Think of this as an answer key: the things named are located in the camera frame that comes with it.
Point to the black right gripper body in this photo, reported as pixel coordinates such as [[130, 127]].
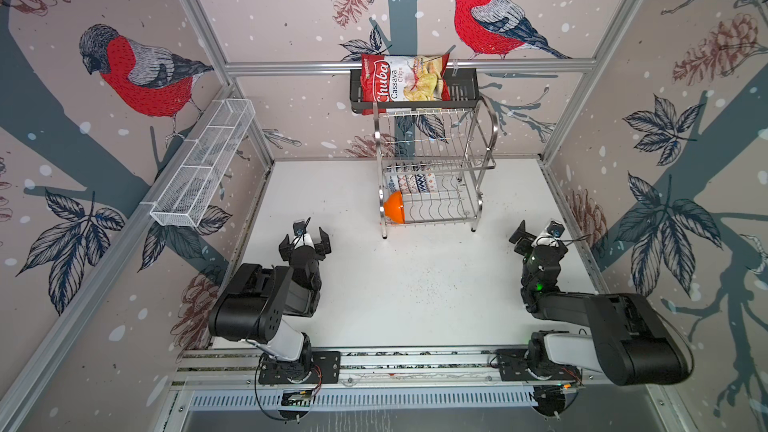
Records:
[[527, 256]]

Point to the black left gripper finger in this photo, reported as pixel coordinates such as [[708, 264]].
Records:
[[324, 247], [286, 248]]

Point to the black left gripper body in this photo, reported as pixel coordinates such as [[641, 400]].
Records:
[[315, 255]]

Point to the orange plastic bowl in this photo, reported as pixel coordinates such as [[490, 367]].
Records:
[[394, 208]]

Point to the red patterned ceramic bowl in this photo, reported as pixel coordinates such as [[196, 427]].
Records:
[[403, 184]]

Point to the green patterned ceramic bowl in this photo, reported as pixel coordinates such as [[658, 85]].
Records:
[[431, 182]]

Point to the white brown patterned bowl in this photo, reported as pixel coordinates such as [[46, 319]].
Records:
[[412, 183]]

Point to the stainless steel dish rack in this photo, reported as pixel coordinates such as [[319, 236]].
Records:
[[457, 145]]

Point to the blue geometric upturned bowl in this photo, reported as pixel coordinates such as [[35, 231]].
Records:
[[421, 183]]

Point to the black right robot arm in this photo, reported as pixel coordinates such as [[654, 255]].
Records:
[[627, 340]]

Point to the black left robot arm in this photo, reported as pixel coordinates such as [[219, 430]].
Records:
[[252, 307]]

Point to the red cassava chips bag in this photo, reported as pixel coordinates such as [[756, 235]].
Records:
[[397, 78]]

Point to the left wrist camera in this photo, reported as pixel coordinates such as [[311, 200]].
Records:
[[300, 228]]

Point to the white wire mesh shelf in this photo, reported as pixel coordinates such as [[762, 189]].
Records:
[[193, 185]]

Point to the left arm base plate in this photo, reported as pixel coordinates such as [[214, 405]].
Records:
[[319, 367]]

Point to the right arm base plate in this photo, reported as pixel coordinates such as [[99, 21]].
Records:
[[518, 365]]

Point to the aluminium mounting rail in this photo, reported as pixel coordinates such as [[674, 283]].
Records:
[[237, 368]]

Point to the black wall basket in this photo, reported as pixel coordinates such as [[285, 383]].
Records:
[[461, 86]]

